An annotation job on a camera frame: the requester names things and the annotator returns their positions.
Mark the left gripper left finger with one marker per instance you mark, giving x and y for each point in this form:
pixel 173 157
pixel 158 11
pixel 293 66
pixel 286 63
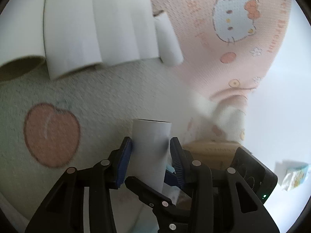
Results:
pixel 81 198

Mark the brown cardboard box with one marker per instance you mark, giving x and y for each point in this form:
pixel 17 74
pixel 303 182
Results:
pixel 215 154

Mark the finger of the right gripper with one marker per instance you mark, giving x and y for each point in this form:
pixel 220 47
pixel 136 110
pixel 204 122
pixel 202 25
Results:
pixel 168 216

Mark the paper on wall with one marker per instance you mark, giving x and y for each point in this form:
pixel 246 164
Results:
pixel 295 177

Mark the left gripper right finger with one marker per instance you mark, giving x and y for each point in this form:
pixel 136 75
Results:
pixel 222 201

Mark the white paper roll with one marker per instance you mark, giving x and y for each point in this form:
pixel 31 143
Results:
pixel 150 148
pixel 115 32
pixel 70 38
pixel 144 28
pixel 22 41
pixel 169 49

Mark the pink Hello Kitty bedsheet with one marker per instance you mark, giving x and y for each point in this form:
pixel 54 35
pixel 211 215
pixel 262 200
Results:
pixel 47 126

